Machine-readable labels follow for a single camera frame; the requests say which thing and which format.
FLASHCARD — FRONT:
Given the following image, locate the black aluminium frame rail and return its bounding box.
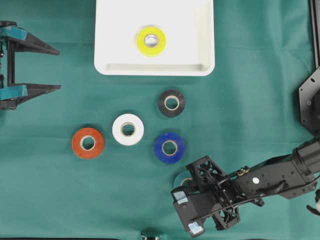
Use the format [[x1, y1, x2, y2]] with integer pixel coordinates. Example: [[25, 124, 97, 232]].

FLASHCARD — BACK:
[[309, 0, 320, 69]]

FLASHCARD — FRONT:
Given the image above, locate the yellow tape roll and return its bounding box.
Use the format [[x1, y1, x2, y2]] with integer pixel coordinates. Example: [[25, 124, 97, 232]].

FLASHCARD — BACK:
[[136, 26, 167, 57]]

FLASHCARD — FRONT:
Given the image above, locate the white plastic tray case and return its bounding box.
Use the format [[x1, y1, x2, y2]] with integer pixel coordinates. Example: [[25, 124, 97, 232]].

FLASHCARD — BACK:
[[94, 0, 215, 76]]

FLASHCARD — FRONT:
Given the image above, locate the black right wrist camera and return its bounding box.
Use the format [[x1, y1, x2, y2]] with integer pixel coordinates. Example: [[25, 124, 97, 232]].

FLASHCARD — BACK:
[[170, 186, 235, 238]]

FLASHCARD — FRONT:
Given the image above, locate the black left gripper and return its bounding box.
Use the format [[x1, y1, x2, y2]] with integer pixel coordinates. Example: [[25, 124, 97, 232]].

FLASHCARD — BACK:
[[0, 20, 61, 110]]

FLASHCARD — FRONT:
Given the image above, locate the green tape roll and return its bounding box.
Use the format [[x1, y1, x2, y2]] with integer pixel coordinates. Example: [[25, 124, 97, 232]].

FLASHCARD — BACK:
[[173, 171, 192, 188]]

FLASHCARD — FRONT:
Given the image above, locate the green table cloth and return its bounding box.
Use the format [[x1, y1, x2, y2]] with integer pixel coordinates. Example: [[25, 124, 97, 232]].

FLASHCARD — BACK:
[[0, 0, 315, 240]]

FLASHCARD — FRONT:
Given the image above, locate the black tape roll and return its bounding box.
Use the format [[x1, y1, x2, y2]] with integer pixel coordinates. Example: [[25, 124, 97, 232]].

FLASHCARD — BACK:
[[157, 89, 187, 118]]

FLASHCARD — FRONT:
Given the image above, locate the white tape roll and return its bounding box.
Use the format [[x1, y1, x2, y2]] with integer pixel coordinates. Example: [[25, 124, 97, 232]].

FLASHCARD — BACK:
[[112, 113, 144, 146]]

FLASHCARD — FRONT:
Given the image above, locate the orange tape roll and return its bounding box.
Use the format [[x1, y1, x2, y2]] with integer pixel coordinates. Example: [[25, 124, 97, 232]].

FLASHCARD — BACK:
[[71, 127, 105, 160]]

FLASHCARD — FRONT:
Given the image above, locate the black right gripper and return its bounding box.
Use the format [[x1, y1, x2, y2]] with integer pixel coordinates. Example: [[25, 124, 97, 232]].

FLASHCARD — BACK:
[[186, 155, 264, 231]]

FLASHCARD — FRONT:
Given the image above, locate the white black object at edge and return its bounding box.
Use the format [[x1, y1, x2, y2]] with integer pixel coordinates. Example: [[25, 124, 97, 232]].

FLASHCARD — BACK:
[[306, 189, 320, 216]]

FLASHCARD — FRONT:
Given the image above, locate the blue tape roll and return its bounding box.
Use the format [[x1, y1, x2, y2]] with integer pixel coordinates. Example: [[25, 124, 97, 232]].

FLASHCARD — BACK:
[[154, 132, 186, 164]]

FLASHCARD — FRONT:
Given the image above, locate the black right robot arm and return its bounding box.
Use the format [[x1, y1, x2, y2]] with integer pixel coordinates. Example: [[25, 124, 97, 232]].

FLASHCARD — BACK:
[[171, 138, 320, 237]]

